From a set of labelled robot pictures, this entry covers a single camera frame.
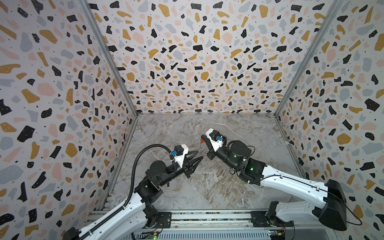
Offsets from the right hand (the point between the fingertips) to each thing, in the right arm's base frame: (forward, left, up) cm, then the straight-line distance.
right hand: (201, 133), depth 64 cm
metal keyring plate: (+30, +1, -32) cm, 44 cm away
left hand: (-7, +1, -5) cm, 9 cm away
